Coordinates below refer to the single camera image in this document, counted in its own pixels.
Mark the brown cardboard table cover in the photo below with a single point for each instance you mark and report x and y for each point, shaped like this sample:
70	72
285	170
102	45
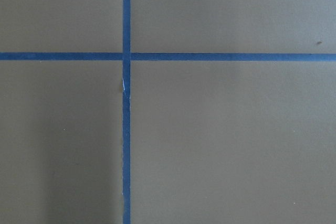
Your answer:
211	141

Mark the blue tape line vertical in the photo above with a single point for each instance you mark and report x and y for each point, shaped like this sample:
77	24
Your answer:
126	120

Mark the blue tape line horizontal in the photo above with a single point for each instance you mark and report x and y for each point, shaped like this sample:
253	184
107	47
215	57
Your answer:
136	56

